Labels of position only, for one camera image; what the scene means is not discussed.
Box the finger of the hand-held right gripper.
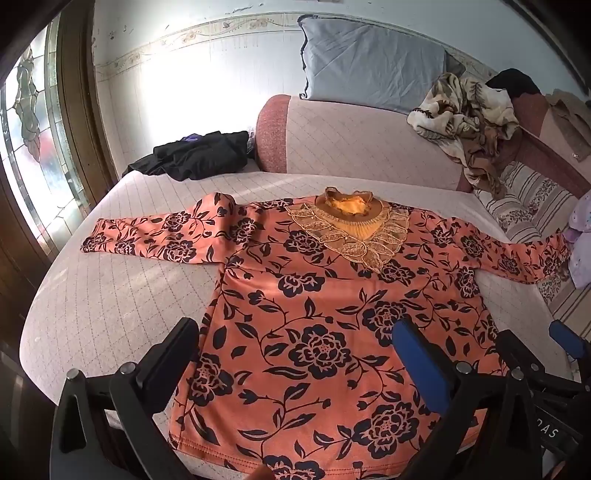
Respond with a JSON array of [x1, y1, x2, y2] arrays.
[[495, 329, 539, 384], [549, 319, 591, 365]]

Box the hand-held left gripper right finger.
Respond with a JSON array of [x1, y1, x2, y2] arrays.
[[392, 316, 543, 480]]

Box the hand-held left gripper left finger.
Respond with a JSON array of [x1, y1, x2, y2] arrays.
[[50, 316, 201, 480]]

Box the orange floral shirt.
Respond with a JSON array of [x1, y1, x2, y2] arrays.
[[81, 186, 573, 480]]

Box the black clothes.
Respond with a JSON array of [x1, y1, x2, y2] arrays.
[[121, 130, 251, 182]]

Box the quilted bed cover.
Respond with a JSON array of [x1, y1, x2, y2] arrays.
[[21, 171, 591, 480]]

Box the purple cloth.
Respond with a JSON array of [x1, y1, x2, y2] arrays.
[[564, 189, 591, 291]]

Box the striped floral cushion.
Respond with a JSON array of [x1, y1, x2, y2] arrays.
[[473, 161, 591, 324]]

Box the red brown backrest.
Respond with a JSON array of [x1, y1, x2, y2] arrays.
[[510, 92, 591, 199]]

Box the beige garment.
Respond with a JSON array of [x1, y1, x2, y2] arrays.
[[545, 90, 591, 162]]

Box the pink quilted bolster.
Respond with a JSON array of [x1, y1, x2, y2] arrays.
[[255, 93, 474, 193]]

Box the cream brown floral blanket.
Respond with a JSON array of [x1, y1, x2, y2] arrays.
[[406, 71, 522, 200]]

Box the dark cloth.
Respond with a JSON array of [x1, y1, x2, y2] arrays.
[[486, 68, 541, 100]]

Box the wooden cabinet with glass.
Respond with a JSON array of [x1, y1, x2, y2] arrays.
[[0, 0, 116, 268]]

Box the stained glass window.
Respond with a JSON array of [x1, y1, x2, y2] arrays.
[[0, 23, 88, 250]]

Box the grey pillow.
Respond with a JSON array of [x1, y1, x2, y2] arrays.
[[298, 14, 466, 115]]

